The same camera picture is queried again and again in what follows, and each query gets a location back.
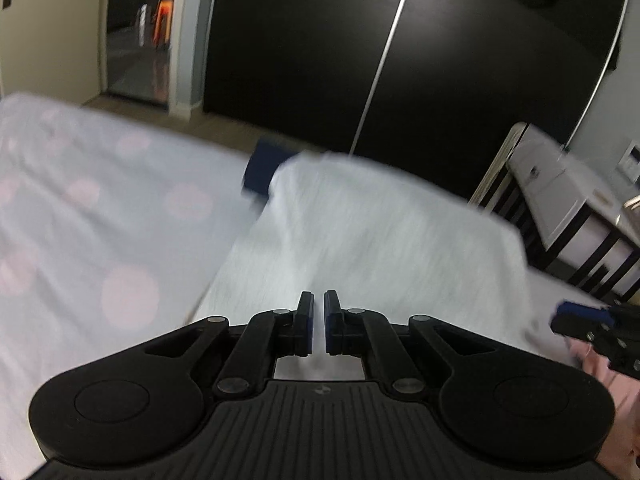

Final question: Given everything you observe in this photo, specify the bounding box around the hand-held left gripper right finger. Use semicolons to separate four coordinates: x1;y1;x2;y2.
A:
324;290;498;397

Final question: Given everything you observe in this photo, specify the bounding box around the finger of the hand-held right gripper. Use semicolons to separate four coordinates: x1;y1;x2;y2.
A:
550;300;615;337

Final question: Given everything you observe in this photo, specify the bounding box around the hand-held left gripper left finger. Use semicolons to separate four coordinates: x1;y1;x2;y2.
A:
142;291;315;397

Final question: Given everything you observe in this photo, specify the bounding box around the light grey printed sweatshirt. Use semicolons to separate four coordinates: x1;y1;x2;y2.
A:
190;152;530;382

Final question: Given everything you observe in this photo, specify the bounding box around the person's right leg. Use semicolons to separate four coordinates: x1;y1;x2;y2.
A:
565;339;640;480

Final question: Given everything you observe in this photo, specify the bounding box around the white desk with black legs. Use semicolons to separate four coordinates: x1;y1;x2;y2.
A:
469;121;640;302

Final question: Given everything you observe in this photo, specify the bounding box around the navy cloth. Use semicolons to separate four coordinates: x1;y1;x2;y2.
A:
241;139;297;202

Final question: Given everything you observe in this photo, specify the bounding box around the black wardrobe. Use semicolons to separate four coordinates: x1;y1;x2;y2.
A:
201;0;632;202

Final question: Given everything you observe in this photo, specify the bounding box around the orange object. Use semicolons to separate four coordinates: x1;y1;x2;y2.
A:
151;0;174;50

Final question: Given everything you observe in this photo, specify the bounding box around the cream door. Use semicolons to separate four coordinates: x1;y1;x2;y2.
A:
0;0;117;102

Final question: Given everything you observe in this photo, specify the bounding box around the white door frame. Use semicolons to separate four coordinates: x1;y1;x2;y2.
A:
166;0;213;122

